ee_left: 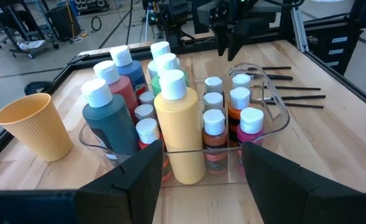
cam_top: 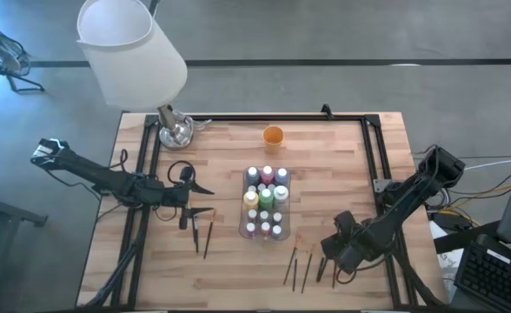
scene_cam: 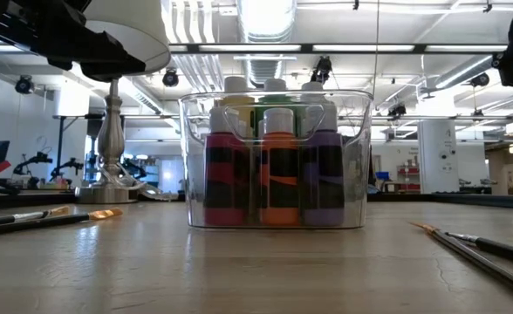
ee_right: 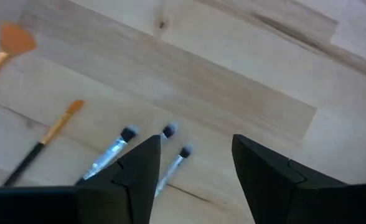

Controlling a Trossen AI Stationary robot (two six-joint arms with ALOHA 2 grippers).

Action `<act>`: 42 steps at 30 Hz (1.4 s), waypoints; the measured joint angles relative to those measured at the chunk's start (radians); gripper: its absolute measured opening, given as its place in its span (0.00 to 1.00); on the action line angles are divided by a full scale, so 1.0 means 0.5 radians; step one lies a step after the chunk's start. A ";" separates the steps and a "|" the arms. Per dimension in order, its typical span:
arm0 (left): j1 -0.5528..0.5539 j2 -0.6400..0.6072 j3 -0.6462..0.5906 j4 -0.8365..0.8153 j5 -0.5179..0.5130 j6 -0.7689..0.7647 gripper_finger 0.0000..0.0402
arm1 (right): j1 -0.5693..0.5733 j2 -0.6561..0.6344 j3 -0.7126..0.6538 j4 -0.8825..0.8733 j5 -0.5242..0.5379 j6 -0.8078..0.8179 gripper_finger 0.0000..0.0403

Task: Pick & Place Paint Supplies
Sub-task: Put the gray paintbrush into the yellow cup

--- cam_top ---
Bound large yellow paint bottle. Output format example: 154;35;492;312
242;190;260;210

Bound table lamp white shade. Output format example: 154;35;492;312
76;0;195;150

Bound white cable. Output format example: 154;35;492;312
463;157;511;170

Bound black keyboard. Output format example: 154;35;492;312
453;241;511;313

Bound large white paint bottle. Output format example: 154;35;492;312
273;185;290;206

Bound white paper sheet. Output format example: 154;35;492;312
428;219;464;302

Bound yellow cable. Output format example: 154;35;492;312
453;184;511;203

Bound large green paint bottle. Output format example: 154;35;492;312
258;188;275;210

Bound fan paintbrush orange bristles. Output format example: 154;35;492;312
282;236;302;287

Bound orange plastic cup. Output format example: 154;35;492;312
262;124;285;155

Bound black power brick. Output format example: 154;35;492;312
431;210;474;231

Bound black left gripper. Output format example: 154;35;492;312
162;165;216;231

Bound black camera cable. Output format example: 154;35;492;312
334;256;387;286
166;159;197;186

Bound paintbrush gold ferrule orange tip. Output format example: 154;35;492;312
300;243;316;295

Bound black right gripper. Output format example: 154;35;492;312
320;210;372;276

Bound paintbrush silver ferrule tan bristles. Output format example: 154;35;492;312
191;216;200;255

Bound clear plastic bin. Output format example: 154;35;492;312
237;165;292;242

